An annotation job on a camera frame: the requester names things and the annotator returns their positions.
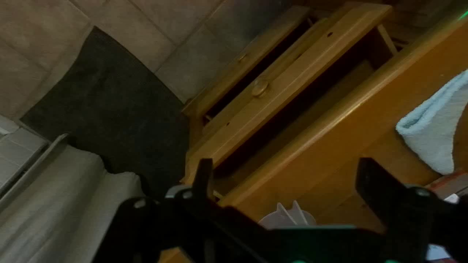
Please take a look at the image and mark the middle-sized wooden dresser drawer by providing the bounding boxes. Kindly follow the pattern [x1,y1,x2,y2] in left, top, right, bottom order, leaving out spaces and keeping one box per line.
[182,5,317,122]

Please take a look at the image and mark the white terry towel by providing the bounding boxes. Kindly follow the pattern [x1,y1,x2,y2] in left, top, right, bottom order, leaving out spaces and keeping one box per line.
[396,69,468,176]

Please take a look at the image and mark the dark grey floor rug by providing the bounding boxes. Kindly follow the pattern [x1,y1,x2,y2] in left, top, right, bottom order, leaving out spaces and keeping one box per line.
[21,27,194,196]

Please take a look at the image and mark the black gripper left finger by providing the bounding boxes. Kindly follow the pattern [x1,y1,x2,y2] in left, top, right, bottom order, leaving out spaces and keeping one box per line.
[93,157,276,263]

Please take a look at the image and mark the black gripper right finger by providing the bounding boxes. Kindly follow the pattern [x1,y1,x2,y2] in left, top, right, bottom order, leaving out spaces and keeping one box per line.
[355,157,468,263]

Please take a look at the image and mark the wooden pine dresser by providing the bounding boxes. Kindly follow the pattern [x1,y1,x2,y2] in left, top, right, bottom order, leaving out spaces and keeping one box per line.
[159,0,468,263]

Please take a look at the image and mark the white paper packet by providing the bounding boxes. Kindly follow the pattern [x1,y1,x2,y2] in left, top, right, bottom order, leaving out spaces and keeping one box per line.
[258,199,319,231]

